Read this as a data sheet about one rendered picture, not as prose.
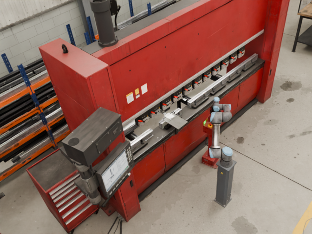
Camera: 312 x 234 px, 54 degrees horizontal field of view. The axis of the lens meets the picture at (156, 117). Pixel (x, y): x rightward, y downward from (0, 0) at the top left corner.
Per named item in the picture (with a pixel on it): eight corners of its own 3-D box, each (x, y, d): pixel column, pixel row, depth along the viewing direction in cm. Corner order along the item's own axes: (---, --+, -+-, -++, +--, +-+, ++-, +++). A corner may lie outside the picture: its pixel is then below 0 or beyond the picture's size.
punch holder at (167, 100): (163, 111, 387) (162, 100, 376) (159, 108, 392) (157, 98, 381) (171, 105, 394) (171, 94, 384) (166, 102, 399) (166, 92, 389)
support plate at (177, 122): (178, 129, 386) (178, 129, 386) (163, 120, 402) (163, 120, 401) (187, 122, 395) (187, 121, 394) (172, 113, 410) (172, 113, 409)
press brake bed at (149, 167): (136, 205, 423) (127, 167, 368) (126, 197, 435) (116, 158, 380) (258, 101, 566) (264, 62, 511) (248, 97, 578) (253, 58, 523)
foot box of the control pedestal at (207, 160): (216, 169, 458) (216, 164, 450) (201, 162, 470) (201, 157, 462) (222, 160, 470) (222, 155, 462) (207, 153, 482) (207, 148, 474)
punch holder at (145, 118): (139, 127, 368) (138, 117, 357) (135, 124, 373) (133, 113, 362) (148, 120, 375) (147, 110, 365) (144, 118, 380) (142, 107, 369)
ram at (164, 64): (114, 133, 341) (99, 72, 288) (109, 129, 346) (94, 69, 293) (263, 32, 484) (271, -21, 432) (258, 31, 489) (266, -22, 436)
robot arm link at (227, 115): (233, 114, 344) (230, 101, 390) (223, 113, 346) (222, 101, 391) (232, 124, 348) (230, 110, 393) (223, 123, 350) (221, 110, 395)
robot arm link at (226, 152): (232, 161, 355) (233, 153, 346) (220, 160, 357) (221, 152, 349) (231, 153, 364) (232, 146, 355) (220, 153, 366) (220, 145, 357)
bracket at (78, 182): (87, 198, 302) (86, 194, 298) (74, 185, 317) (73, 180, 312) (119, 174, 322) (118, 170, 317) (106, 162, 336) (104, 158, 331)
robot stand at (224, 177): (231, 198, 418) (237, 161, 367) (224, 208, 408) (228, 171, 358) (220, 191, 428) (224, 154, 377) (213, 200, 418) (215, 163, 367)
